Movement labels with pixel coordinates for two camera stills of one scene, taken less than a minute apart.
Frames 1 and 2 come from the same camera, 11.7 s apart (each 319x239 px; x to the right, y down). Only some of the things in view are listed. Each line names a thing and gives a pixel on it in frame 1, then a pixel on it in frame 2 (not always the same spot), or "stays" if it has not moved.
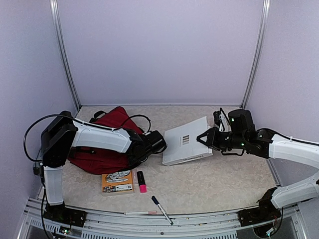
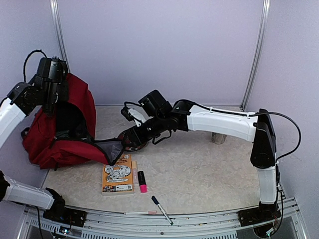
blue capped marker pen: [156, 201] stays
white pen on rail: [141, 213] stays
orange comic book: [120, 181] stays
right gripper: [212, 139] to [139, 138]
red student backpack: [96, 162] to [66, 136]
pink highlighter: [142, 186] stays
